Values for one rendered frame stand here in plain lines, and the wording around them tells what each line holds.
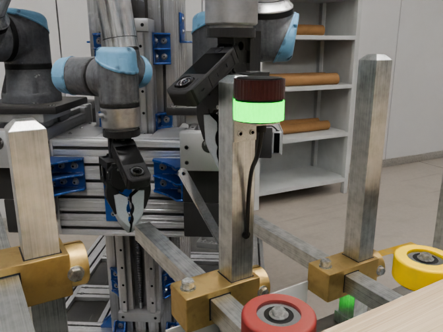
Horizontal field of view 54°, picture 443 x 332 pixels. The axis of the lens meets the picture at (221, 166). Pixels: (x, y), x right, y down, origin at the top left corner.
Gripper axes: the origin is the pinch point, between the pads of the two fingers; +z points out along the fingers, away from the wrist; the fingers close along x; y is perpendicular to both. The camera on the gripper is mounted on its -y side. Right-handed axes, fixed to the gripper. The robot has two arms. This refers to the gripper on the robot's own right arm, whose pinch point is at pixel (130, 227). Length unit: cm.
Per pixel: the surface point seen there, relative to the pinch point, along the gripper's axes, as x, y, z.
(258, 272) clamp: -7.2, -34.2, -4.1
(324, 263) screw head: -20.8, -33.6, -1.5
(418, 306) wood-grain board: -15, -54, -7
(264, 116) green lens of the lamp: -2.9, -40.7, -27.8
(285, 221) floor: -158, 142, 83
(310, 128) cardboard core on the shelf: -210, 179, 27
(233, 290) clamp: -2.0, -35.6, -3.5
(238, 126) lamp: -2.9, -35.2, -25.9
